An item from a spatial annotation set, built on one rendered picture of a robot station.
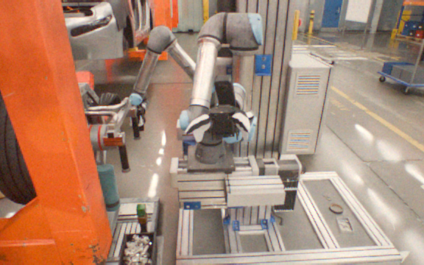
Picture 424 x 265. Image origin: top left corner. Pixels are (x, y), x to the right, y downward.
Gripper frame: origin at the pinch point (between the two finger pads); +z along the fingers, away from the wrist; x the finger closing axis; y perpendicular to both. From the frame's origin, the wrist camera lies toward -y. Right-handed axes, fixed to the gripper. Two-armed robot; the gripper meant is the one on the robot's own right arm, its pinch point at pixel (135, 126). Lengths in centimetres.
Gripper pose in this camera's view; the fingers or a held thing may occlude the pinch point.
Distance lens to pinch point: 167.4
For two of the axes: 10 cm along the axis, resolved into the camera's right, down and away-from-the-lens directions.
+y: 0.0, -9.0, -4.4
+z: 0.8, 4.4, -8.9
